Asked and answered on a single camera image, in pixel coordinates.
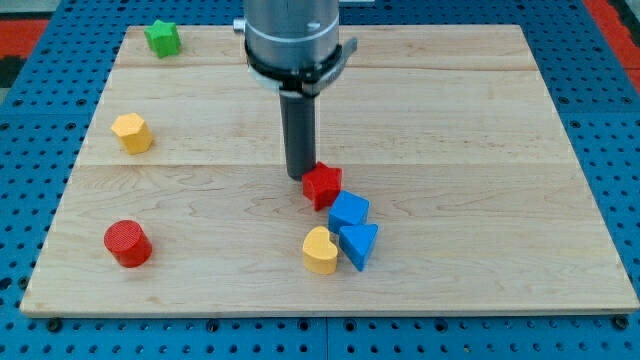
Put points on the yellow hexagon block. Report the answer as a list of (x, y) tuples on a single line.
[(132, 133)]

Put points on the blue cube block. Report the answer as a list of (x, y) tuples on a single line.
[(348, 209)]

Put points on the red cylinder block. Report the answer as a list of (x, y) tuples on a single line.
[(127, 243)]

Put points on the green star block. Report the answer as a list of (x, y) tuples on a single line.
[(163, 38)]

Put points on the red star block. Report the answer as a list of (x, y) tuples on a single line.
[(321, 185)]

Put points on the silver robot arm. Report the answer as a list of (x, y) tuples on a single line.
[(293, 47)]

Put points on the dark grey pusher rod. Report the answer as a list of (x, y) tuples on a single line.
[(298, 122)]

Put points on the blue triangle block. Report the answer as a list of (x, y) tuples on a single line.
[(358, 242)]

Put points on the yellow heart block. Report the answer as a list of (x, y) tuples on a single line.
[(320, 254)]

